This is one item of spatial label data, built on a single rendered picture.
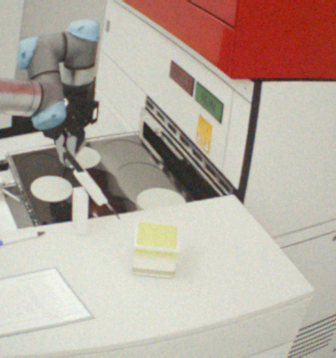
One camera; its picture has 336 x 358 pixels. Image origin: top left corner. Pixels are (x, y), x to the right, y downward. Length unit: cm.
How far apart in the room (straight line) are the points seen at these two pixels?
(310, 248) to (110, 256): 64
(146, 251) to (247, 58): 41
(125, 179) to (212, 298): 49
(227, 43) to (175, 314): 52
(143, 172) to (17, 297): 61
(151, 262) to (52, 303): 20
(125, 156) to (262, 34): 54
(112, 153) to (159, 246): 54
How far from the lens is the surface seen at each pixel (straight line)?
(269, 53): 135
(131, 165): 165
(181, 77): 161
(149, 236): 120
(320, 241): 175
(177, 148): 165
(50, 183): 156
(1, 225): 146
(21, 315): 111
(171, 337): 112
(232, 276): 125
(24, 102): 133
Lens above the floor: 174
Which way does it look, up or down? 31 degrees down
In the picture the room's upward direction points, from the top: 7 degrees clockwise
